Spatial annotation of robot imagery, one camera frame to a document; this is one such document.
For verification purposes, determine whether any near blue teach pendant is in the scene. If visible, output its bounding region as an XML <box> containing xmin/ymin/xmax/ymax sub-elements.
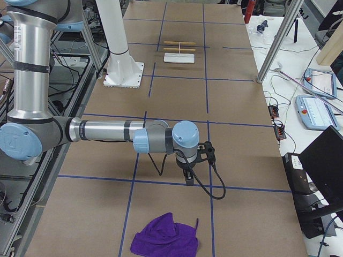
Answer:
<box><xmin>295</xmin><ymin>95</ymin><xmax>340</xmax><ymax>131</ymax></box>

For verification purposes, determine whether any black monitor with stand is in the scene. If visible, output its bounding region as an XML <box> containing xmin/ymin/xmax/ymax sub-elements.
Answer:
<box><xmin>297</xmin><ymin>125</ymin><xmax>342</xmax><ymax>239</ymax></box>

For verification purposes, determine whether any folded dark blue umbrella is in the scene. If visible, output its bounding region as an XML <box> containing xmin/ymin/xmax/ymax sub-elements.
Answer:
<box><xmin>257</xmin><ymin>20</ymin><xmax>268</xmax><ymax>34</ymax></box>

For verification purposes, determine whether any red cylinder bottle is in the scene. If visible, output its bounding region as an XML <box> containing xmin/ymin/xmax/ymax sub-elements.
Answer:
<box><xmin>244</xmin><ymin>0</ymin><xmax>256</xmax><ymax>24</ymax></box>

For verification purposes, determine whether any aluminium frame post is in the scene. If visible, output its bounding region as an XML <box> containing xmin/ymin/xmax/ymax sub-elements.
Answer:
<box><xmin>257</xmin><ymin>0</ymin><xmax>304</xmax><ymax>84</ymax></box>

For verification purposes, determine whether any purple towel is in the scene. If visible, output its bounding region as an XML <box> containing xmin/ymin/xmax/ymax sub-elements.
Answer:
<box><xmin>130</xmin><ymin>213</ymin><xmax>199</xmax><ymax>256</ymax></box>

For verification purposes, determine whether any white pillar with base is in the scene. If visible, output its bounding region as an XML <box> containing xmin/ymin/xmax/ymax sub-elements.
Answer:
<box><xmin>96</xmin><ymin>0</ymin><xmax>144</xmax><ymax>88</ymax></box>

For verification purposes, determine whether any far blue teach pendant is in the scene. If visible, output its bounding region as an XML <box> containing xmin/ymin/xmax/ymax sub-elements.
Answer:
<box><xmin>303</xmin><ymin>68</ymin><xmax>337</xmax><ymax>99</ymax></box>

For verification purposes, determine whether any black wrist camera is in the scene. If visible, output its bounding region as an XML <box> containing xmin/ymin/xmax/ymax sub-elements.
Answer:
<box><xmin>196</xmin><ymin>141</ymin><xmax>216</xmax><ymax>165</ymax></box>

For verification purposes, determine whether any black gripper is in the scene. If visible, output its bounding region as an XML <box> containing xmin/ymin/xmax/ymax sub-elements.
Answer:
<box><xmin>176</xmin><ymin>159</ymin><xmax>195</xmax><ymax>186</ymax></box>

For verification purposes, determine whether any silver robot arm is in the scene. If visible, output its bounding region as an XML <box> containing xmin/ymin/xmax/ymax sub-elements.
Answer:
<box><xmin>1</xmin><ymin>1</ymin><xmax>200</xmax><ymax>185</ymax></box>

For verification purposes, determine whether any black box with label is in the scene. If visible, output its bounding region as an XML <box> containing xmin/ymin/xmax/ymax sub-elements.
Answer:
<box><xmin>282</xmin><ymin>153</ymin><xmax>314</xmax><ymax>195</ymax></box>

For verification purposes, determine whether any blue teach pendant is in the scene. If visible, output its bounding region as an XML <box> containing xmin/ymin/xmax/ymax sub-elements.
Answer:
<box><xmin>295</xmin><ymin>95</ymin><xmax>340</xmax><ymax>131</ymax></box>
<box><xmin>303</xmin><ymin>68</ymin><xmax>337</xmax><ymax>99</ymax></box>

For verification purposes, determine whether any reacher grabber stick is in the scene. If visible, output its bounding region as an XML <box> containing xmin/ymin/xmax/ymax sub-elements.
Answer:
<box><xmin>274</xmin><ymin>62</ymin><xmax>343</xmax><ymax>116</ymax></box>

